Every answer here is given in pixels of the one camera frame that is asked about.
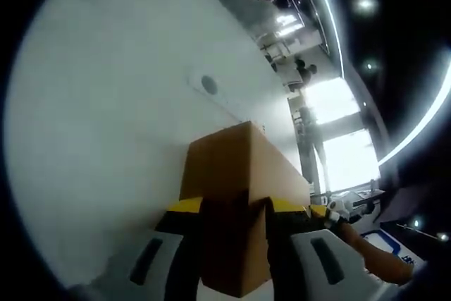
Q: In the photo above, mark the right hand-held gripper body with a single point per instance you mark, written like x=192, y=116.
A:
x=338, y=214

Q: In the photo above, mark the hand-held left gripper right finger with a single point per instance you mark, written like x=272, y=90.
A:
x=299, y=244

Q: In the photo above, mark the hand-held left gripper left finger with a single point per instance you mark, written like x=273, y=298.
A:
x=176, y=223

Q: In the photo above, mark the brown cardboard shoe box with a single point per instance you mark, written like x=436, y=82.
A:
x=218, y=160

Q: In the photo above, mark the round grey table socket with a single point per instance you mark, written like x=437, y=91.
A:
x=209, y=84

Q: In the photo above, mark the blue framed wall poster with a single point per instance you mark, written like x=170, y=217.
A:
x=382, y=235

